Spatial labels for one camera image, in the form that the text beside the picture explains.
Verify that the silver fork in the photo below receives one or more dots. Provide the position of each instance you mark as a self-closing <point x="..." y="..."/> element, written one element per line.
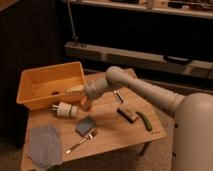
<point x="88" y="137"/>

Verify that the wooden table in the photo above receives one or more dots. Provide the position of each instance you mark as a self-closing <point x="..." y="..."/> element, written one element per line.
<point x="113" y="131"/>

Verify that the upper wooden shelf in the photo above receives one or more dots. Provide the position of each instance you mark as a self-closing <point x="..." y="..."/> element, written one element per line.
<point x="146" y="7"/>

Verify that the green cucumber toy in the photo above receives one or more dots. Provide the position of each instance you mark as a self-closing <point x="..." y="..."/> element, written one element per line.
<point x="146" y="121"/>

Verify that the green and cream gripper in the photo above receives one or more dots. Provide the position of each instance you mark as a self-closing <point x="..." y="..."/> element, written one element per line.
<point x="85" y="104"/>

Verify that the long metal shelf rail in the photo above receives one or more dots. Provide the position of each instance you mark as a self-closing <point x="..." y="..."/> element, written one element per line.
<point x="142" y="60"/>

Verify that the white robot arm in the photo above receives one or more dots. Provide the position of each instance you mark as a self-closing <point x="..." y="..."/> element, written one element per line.
<point x="193" y="132"/>

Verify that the wooden scrub brush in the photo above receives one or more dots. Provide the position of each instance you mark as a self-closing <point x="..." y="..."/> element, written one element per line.
<point x="128" y="114"/>

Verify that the yellow plastic tray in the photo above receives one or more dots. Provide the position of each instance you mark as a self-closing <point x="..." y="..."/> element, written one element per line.
<point x="36" y="85"/>

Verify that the grey cloth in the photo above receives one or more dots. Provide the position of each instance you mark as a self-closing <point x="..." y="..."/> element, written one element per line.
<point x="45" y="148"/>

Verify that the dark object in tray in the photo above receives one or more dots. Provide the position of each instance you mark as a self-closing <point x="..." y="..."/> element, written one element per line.
<point x="55" y="93"/>

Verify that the blue sponge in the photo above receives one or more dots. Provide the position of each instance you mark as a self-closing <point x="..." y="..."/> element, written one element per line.
<point x="85" y="126"/>

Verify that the white cup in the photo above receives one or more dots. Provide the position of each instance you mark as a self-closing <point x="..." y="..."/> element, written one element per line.
<point x="65" y="110"/>

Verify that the metal pole stand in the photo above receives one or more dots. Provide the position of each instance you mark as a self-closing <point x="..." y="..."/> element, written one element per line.
<point x="74" y="35"/>

